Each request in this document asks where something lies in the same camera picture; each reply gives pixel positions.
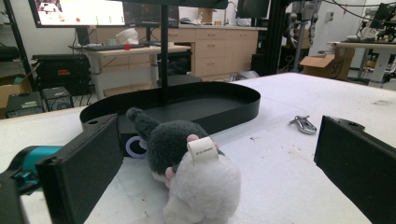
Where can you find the small red object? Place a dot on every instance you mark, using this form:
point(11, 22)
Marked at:
point(127, 47)

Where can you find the printed cardboard box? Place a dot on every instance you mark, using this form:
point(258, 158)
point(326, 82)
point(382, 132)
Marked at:
point(333, 65)

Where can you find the black oval tray stand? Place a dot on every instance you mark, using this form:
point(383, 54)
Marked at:
point(218, 109)

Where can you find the black equipment case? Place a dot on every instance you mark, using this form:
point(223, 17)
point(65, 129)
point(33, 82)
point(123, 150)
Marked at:
point(62, 74)

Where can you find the black keyboard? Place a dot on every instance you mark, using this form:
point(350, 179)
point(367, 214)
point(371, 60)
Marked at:
point(102, 47)

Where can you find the wooden desk with white legs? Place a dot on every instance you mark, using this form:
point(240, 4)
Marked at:
point(130, 62)

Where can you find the black metal frame post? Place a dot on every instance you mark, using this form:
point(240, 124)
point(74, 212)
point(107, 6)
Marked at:
point(275, 37)
point(18, 43)

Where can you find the white work table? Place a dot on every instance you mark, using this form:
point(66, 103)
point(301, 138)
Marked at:
point(379, 49)

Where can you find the black computer tower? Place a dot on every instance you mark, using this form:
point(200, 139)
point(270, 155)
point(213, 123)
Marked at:
point(25, 104)
point(57, 99)

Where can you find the open cardboard box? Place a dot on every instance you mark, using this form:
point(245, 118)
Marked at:
point(11, 90)

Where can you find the large lit monitor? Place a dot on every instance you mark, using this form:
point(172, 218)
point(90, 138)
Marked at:
point(87, 12)

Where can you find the white rounded object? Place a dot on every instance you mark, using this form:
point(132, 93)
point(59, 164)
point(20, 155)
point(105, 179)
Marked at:
point(127, 35)

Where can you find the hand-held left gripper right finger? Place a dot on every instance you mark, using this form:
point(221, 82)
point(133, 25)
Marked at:
point(358, 168)

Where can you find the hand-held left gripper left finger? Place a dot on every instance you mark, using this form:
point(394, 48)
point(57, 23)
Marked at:
point(81, 174)

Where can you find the silver metal carabiner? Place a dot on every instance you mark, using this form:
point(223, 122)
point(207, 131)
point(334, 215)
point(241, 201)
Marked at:
point(306, 127)

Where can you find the small pink white object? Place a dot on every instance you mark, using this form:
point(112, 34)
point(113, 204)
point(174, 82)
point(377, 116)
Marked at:
point(174, 143)

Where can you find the white foam mat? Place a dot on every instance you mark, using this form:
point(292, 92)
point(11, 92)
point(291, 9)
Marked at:
point(280, 186)

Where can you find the wooden drawer cabinets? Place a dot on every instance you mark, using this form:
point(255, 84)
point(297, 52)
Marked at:
point(218, 53)

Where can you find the dark monitor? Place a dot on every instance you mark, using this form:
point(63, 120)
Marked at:
point(143, 15)

